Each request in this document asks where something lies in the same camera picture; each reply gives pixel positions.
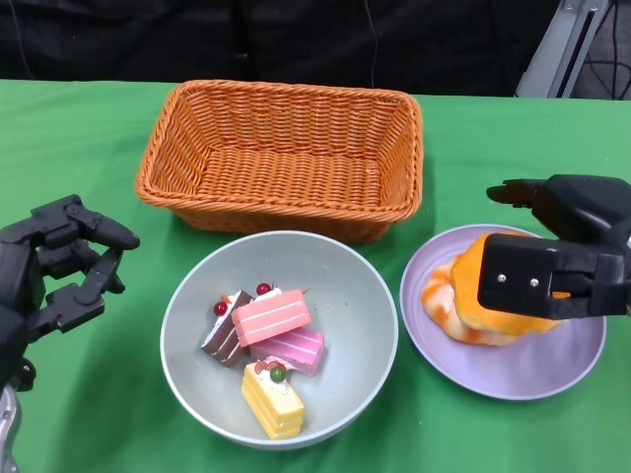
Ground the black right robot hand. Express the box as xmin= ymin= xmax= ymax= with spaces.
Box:
xmin=476 ymin=174 xmax=631 ymax=321

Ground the light pink cake slice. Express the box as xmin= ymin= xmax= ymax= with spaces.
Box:
xmin=231 ymin=283 xmax=313 ymax=349

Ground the black floor cable loop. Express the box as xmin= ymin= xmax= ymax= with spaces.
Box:
xmin=584 ymin=0 xmax=631 ymax=101

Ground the grey metal stand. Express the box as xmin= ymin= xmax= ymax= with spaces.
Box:
xmin=515 ymin=0 xmax=615 ymax=99

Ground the lavender plate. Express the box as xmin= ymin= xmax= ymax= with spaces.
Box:
xmin=398 ymin=224 xmax=606 ymax=403

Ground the pale green bowl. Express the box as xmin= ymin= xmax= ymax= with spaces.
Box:
xmin=159 ymin=230 xmax=399 ymax=450

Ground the magenta layered cake slice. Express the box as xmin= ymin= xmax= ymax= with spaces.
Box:
xmin=249 ymin=328 xmax=326 ymax=379

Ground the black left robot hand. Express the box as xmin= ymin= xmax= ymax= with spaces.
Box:
xmin=0 ymin=194 xmax=141 ymax=395

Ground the black backdrop cloth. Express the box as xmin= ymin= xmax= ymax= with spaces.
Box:
xmin=0 ymin=0 xmax=563 ymax=99

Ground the orange striped bread roll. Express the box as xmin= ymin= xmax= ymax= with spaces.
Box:
xmin=451 ymin=235 xmax=566 ymax=337
xmin=421 ymin=260 xmax=522 ymax=349

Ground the orange wicker basket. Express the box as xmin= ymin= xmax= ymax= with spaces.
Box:
xmin=135 ymin=80 xmax=425 ymax=244

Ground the brown chocolate cake slice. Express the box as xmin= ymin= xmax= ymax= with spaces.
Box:
xmin=200 ymin=290 xmax=255 ymax=369

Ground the yellow cake slice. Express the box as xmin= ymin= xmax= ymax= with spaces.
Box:
xmin=241 ymin=361 xmax=306 ymax=441

